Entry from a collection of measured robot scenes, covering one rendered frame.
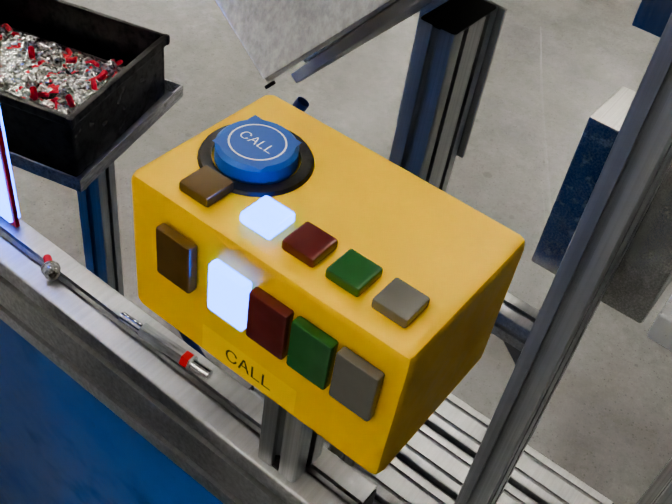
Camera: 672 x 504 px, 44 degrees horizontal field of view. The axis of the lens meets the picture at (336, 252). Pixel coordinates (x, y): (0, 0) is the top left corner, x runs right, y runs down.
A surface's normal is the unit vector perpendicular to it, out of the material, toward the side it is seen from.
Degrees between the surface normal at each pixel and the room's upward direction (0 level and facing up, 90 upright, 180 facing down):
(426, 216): 0
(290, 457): 90
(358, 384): 90
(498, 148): 0
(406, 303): 0
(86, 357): 90
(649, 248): 90
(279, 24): 55
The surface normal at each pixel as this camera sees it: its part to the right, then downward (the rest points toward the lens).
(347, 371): -0.61, 0.50
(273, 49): 0.04, 0.17
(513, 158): 0.13, -0.71
